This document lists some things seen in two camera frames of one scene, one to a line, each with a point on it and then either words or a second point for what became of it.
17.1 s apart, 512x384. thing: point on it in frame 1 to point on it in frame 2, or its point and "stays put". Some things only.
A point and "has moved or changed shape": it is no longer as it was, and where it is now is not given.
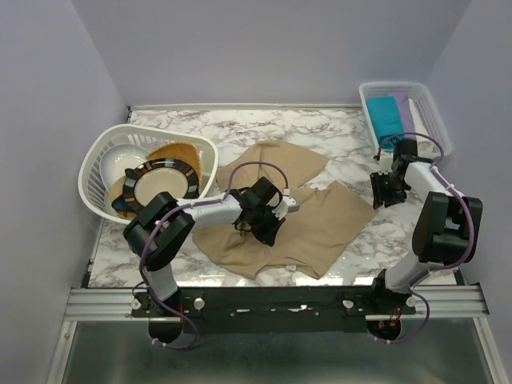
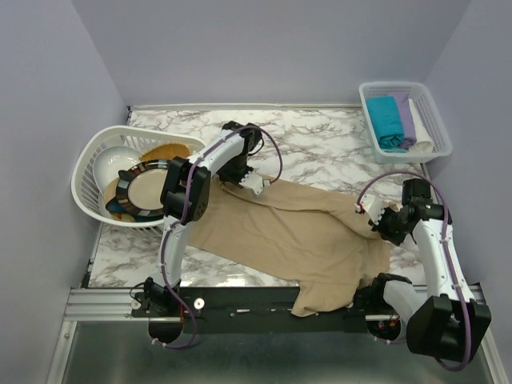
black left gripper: x=269 y=236 to x=224 y=177
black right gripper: x=379 y=195 to x=395 y=239
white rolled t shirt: x=424 y=145 stays put
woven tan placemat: x=184 y=152 stays put
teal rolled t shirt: x=387 y=122 stays put
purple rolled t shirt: x=406 y=114 stays put
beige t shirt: x=330 y=214 has moved or changed shape
